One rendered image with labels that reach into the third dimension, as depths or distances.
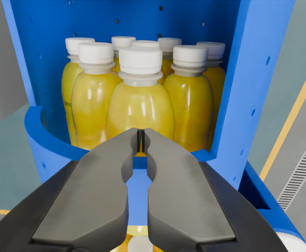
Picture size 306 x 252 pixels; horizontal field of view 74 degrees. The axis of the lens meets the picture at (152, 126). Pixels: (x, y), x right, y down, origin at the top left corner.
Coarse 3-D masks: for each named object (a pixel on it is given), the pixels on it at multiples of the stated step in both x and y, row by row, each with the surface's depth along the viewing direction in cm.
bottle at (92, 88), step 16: (80, 64) 22; (96, 64) 22; (112, 64) 23; (80, 80) 22; (96, 80) 22; (112, 80) 23; (80, 96) 22; (96, 96) 22; (80, 112) 23; (96, 112) 22; (80, 128) 24; (96, 128) 23; (80, 144) 25; (96, 144) 24
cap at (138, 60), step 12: (120, 48) 18; (132, 48) 18; (144, 48) 18; (156, 48) 18; (120, 60) 18; (132, 60) 17; (144, 60) 17; (156, 60) 17; (132, 72) 17; (144, 72) 17
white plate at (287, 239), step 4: (276, 232) 52; (280, 232) 52; (280, 236) 51; (284, 236) 51; (288, 236) 52; (292, 236) 52; (296, 236) 53; (284, 240) 52; (288, 240) 52; (292, 240) 52; (296, 240) 52; (300, 240) 53; (288, 244) 53; (292, 244) 53; (296, 244) 53; (300, 244) 53; (304, 244) 53; (288, 248) 54; (292, 248) 54; (296, 248) 54; (300, 248) 54; (304, 248) 54
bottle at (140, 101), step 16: (128, 80) 18; (144, 80) 17; (112, 96) 19; (128, 96) 18; (144, 96) 17; (160, 96) 18; (112, 112) 18; (128, 112) 18; (144, 112) 17; (160, 112) 18; (112, 128) 19; (128, 128) 18; (144, 128) 18; (160, 128) 18
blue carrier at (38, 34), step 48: (48, 0) 26; (96, 0) 32; (144, 0) 34; (192, 0) 32; (240, 0) 27; (288, 0) 14; (48, 48) 27; (240, 48) 13; (48, 96) 28; (240, 96) 15; (48, 144) 18; (240, 144) 18; (144, 192) 16
